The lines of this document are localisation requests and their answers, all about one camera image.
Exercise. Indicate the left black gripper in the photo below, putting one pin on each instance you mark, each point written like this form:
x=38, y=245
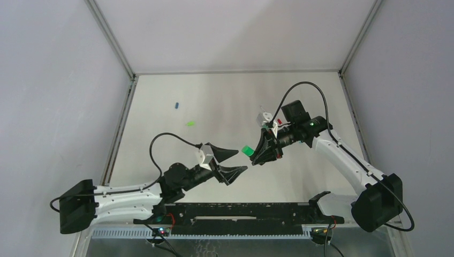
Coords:
x=216, y=169

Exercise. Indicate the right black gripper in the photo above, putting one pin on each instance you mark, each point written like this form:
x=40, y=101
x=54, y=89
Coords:
x=275, y=144

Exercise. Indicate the green square cap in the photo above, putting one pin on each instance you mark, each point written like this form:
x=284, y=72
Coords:
x=248, y=151

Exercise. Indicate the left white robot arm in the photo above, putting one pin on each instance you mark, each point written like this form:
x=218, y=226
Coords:
x=86, y=204

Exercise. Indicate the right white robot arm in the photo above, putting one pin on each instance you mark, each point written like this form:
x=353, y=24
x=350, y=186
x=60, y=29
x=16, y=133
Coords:
x=378, y=196

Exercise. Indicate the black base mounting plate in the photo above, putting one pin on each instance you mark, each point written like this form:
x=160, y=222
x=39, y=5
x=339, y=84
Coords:
x=241, y=219

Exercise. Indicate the left controller board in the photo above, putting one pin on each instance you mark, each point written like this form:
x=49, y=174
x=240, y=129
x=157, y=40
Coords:
x=161, y=232

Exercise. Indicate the controller board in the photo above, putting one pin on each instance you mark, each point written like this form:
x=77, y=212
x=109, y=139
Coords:
x=319, y=233
x=161, y=232

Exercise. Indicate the right controller board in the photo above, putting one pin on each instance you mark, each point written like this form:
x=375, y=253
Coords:
x=319, y=233

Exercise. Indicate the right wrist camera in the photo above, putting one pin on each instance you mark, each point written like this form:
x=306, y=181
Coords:
x=267, y=121

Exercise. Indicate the aluminium frame rail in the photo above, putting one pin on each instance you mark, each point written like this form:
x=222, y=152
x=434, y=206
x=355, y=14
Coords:
x=134, y=231

